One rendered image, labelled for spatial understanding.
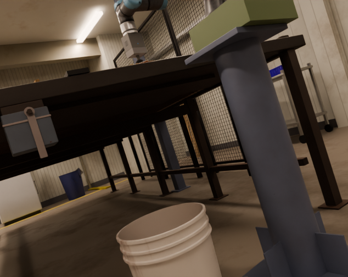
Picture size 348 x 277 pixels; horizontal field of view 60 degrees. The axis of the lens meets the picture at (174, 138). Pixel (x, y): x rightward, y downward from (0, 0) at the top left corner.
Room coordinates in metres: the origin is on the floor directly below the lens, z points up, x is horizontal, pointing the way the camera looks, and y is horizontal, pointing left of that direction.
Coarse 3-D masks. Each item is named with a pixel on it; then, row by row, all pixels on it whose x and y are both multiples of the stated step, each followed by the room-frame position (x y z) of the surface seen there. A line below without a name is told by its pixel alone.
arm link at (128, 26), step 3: (126, 21) 1.46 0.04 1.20; (129, 21) 1.47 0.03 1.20; (132, 21) 1.48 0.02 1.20; (123, 24) 1.47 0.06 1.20; (126, 24) 1.46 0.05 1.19; (129, 24) 1.47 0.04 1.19; (132, 24) 1.47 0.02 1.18; (135, 24) 1.50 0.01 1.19; (120, 27) 1.49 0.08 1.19; (123, 27) 1.47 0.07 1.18; (126, 27) 1.46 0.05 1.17; (129, 27) 1.46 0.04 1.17; (132, 27) 1.47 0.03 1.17; (135, 27) 1.48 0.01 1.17; (123, 30) 1.48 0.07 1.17; (126, 30) 1.47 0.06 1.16; (129, 30) 1.47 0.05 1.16; (123, 33) 1.49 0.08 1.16
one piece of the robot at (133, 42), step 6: (132, 30) 1.47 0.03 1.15; (126, 36) 1.46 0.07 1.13; (132, 36) 1.47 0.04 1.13; (138, 36) 1.49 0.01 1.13; (126, 42) 1.47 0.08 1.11; (132, 42) 1.46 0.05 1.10; (138, 42) 1.48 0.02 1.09; (126, 48) 1.48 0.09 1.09; (132, 48) 1.45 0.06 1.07; (138, 48) 1.47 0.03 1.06; (144, 48) 1.50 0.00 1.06; (126, 54) 1.50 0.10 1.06; (132, 54) 1.46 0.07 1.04; (138, 54) 1.49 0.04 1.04
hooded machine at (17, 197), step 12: (12, 180) 5.31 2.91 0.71; (24, 180) 5.40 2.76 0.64; (0, 192) 5.19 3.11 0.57; (12, 192) 5.28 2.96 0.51; (24, 192) 5.37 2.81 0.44; (36, 192) 5.47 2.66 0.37; (0, 204) 5.16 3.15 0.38; (12, 204) 5.25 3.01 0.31; (24, 204) 5.34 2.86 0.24; (36, 204) 5.44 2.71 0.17; (0, 216) 5.13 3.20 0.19; (12, 216) 5.22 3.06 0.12; (24, 216) 5.34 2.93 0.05
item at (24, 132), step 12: (0, 108) 0.91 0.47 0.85; (12, 108) 0.93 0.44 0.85; (24, 108) 0.94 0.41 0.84; (36, 108) 0.95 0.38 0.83; (12, 120) 0.91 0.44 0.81; (24, 120) 0.92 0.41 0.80; (36, 120) 0.94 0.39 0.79; (48, 120) 0.96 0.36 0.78; (12, 132) 0.91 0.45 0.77; (24, 132) 0.92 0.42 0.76; (36, 132) 0.93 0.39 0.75; (48, 132) 0.95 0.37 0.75; (12, 144) 0.90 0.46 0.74; (24, 144) 0.92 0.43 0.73; (36, 144) 0.93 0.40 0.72; (48, 144) 0.95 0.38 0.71
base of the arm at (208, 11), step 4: (204, 0) 1.09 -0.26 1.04; (208, 0) 1.07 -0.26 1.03; (212, 0) 1.05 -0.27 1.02; (216, 0) 1.04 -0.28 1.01; (220, 0) 1.04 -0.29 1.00; (224, 0) 1.04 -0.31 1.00; (204, 4) 1.11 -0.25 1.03; (208, 4) 1.07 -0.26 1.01; (212, 4) 1.05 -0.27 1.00; (216, 4) 1.04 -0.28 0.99; (220, 4) 1.03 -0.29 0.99; (208, 8) 1.07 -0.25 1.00; (212, 8) 1.05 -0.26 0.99; (216, 8) 1.04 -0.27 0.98; (208, 12) 1.06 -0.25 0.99
